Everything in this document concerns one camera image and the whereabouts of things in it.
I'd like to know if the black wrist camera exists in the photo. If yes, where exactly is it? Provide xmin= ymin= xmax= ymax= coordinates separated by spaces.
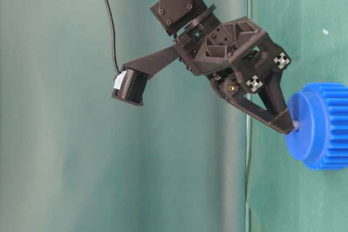
xmin=111 ymin=46 xmax=179 ymax=106

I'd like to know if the black camera cable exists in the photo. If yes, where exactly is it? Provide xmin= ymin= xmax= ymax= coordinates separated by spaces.
xmin=94 ymin=0 xmax=122 ymax=75

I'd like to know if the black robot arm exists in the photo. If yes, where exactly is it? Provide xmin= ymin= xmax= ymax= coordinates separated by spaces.
xmin=151 ymin=0 xmax=294 ymax=134

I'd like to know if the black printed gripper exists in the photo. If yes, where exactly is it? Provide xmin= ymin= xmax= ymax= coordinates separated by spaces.
xmin=174 ymin=16 xmax=295 ymax=135

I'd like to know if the blue plastic gear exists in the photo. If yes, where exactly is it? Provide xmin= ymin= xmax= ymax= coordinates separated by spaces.
xmin=285 ymin=82 xmax=347 ymax=171

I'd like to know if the green table cloth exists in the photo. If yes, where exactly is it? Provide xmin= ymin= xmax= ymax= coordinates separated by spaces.
xmin=247 ymin=0 xmax=347 ymax=231

